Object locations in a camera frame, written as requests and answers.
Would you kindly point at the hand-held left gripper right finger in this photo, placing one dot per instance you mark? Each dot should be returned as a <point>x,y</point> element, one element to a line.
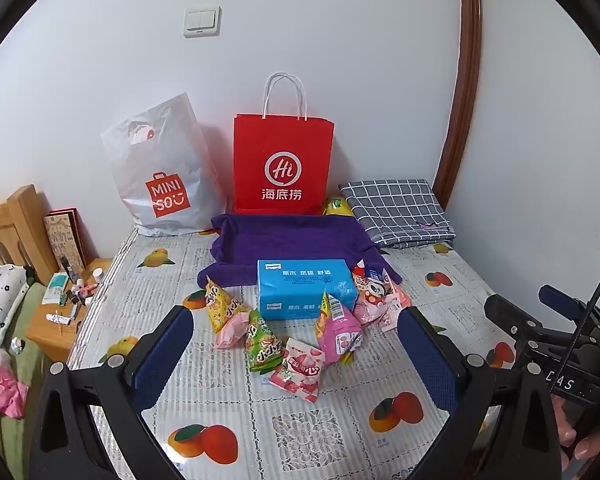
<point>425,355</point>

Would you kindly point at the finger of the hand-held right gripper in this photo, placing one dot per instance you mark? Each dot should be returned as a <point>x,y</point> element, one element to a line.
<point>560,301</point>
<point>505,315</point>

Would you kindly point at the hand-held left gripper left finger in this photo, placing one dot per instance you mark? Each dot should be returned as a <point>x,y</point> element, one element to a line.
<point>160,355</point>

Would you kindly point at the small pink snack packet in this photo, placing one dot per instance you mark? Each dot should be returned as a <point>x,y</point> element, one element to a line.
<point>397,305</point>
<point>372,314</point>

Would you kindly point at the pale pink peach packet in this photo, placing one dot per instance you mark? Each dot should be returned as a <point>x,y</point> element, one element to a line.
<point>230,336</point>

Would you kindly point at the yellow snack packet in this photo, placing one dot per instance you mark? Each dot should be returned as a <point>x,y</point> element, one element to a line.
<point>217,305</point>

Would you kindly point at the red white snack packet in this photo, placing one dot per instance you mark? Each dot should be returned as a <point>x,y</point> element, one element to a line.
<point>370,291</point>

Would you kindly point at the pink yellow edged packet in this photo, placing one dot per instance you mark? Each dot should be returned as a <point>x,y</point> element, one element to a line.
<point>337,337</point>

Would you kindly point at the green snack packet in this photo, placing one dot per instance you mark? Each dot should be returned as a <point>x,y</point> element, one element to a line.
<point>265,347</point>

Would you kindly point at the pink red banner packet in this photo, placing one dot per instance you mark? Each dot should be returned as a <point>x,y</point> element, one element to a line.
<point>297,372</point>

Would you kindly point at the purple towel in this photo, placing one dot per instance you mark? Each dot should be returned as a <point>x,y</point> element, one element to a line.
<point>290,237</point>

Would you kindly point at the person's right hand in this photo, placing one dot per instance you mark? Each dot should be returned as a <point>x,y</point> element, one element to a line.
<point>572,420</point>

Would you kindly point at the fruit print bed sheet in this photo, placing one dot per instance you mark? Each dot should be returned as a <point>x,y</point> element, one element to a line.
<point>220,395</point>

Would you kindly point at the small white bottle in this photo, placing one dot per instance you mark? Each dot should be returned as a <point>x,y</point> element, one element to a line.
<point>98,275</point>

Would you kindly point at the wooden nightstand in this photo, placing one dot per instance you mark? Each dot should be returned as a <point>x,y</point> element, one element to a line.
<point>55,337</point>

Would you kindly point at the white tube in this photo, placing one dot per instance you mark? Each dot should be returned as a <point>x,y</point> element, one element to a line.
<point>59,318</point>

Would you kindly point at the teal white box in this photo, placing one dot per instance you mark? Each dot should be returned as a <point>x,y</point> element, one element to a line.
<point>55,289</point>

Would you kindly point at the blue tissue pack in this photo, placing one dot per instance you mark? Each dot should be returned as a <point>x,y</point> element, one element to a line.
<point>305,287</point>

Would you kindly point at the grey plaid folded cloth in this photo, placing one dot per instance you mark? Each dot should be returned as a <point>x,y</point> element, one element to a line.
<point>397,210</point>

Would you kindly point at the patterned notebook red edge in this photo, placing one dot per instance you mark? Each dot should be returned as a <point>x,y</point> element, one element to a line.
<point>65,240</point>

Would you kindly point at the pink star print cloth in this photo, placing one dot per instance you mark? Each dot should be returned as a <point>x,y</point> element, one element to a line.
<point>0,385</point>

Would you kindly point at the green blanket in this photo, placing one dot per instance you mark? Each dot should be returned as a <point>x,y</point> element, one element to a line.
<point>15,440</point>

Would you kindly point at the white black dotted pillow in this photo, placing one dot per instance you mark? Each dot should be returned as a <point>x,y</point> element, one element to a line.
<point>0,300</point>

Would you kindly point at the white plastic shopping bag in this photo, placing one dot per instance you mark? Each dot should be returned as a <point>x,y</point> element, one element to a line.
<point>165,185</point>

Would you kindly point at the yellow green snack bag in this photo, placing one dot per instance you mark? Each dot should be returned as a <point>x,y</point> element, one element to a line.
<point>337,207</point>

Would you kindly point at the wooden bed headboard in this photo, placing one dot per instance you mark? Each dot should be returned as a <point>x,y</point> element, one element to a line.
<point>15,225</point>

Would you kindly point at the red paper bag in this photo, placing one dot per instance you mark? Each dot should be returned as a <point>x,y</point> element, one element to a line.
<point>282,160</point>

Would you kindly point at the brown wooden door frame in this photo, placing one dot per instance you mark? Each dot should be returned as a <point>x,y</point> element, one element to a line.
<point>467,85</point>

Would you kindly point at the white wall light switch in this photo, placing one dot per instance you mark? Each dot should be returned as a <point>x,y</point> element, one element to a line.
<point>202,22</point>

